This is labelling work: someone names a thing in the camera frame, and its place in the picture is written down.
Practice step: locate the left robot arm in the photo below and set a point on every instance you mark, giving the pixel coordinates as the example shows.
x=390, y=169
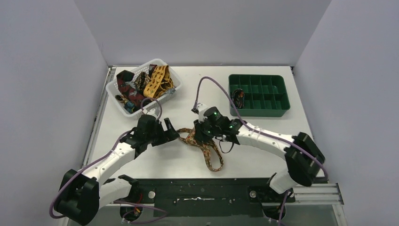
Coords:
x=84, y=192

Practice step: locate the dark red patterned tie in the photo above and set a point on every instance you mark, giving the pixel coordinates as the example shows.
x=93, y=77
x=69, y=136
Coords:
x=129, y=91

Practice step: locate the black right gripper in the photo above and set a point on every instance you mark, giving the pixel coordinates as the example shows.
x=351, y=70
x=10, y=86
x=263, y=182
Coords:
x=200, y=135

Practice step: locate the rolled dark patterned tie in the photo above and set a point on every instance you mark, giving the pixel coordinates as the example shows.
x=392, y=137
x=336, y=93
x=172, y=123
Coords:
x=238, y=98

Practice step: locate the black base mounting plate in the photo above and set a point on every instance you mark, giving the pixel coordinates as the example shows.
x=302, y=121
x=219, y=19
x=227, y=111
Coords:
x=199, y=197

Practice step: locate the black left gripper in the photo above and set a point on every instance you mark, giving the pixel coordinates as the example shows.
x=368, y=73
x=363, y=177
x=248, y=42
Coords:
x=163, y=133

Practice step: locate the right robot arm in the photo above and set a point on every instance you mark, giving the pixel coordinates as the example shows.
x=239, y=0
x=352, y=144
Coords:
x=303, y=158

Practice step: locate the beige paisley patterned tie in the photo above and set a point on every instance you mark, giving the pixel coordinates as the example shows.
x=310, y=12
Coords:
x=204, y=147

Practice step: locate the yellow patterned tie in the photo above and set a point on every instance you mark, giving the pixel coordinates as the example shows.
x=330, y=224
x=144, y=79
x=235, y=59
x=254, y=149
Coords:
x=159, y=83

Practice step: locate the aluminium rail frame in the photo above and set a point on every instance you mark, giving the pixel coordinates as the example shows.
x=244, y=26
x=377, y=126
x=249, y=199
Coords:
x=320, y=195

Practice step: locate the white plastic basket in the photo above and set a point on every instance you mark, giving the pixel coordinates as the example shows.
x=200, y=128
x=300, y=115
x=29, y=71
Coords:
x=147, y=103

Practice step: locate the dark brown patterned tie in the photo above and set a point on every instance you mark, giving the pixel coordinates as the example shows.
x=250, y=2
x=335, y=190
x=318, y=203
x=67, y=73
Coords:
x=144, y=78

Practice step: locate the green divided plastic tray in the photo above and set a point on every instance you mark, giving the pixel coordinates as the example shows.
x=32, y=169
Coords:
x=265, y=95

